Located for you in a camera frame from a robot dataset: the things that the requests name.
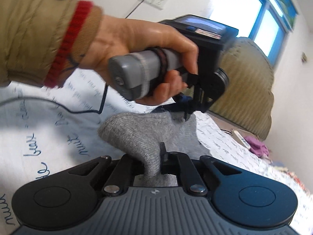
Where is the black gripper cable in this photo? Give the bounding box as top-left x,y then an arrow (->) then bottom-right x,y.
0,83 -> 109,116

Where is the khaki jacket sleeve forearm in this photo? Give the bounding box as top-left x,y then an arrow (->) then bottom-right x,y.
0,0 -> 103,89

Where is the navy and grey knit sweater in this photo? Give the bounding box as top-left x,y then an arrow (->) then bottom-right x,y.
98,111 -> 210,187

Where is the red floral cloth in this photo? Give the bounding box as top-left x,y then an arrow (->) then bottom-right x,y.
283,169 -> 311,196

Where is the window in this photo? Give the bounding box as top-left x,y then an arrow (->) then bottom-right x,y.
209,0 -> 298,65

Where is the purple cloth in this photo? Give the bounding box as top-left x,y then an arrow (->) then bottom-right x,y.
244,136 -> 269,158

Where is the person's left hand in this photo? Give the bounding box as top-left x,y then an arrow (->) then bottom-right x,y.
80,14 -> 199,106

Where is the olive green upholstered headboard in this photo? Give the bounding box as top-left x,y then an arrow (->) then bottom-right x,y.
210,37 -> 274,140

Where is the white bedspread with blue script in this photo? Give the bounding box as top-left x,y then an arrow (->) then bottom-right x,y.
1,70 -> 312,234

